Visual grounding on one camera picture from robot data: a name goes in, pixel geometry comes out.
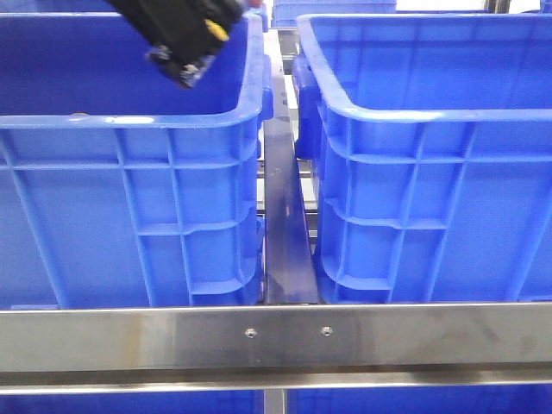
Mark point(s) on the yellow push button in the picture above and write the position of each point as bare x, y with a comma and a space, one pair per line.
190, 64

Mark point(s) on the blue crate behind left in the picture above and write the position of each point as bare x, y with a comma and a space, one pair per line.
84, 6

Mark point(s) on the stainless steel front rail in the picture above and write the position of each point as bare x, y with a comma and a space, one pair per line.
198, 349

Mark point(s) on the blue plastic crate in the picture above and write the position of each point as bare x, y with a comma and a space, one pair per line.
430, 136
151, 199

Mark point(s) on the blue crate behind right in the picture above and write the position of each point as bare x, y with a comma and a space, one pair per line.
286, 12

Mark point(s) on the left blue plastic crate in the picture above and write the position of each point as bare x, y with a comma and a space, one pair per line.
151, 199

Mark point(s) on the lower left blue crate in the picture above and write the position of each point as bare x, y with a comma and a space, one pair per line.
160, 402

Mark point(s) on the left rail screw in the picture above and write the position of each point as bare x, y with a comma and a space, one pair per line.
250, 333

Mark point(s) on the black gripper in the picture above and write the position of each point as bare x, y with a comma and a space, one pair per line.
156, 20

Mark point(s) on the right rail screw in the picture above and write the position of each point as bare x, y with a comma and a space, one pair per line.
326, 331

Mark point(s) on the steel centre divider bar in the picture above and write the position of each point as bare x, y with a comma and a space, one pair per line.
290, 275

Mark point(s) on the rail screw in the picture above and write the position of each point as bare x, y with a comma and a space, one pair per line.
326, 331
250, 333

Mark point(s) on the lower right blue crate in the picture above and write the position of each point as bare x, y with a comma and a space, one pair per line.
423, 399

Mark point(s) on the right blue plastic crate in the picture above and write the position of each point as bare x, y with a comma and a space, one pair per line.
430, 136

